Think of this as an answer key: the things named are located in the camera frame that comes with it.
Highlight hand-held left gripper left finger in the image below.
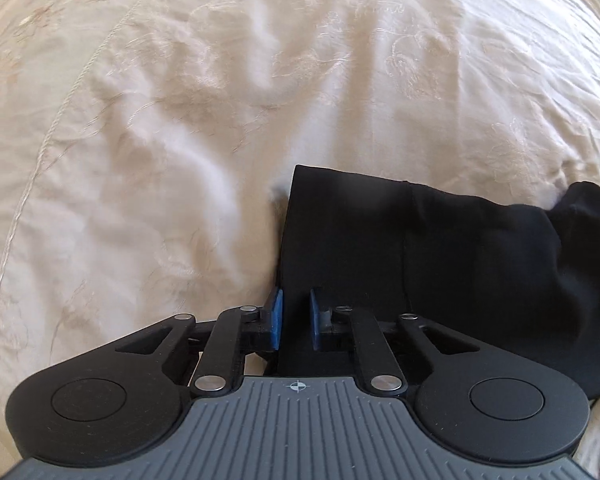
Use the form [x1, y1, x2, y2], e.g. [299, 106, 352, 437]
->
[114, 287, 285, 395]

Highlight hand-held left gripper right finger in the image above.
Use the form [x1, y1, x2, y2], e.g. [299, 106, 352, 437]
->
[308, 287, 481, 395]

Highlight black pants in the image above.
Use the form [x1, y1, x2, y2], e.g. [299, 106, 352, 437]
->
[266, 164, 600, 401]

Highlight cream embroidered bedspread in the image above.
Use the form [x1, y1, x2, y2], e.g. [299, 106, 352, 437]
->
[0, 0, 600, 480]

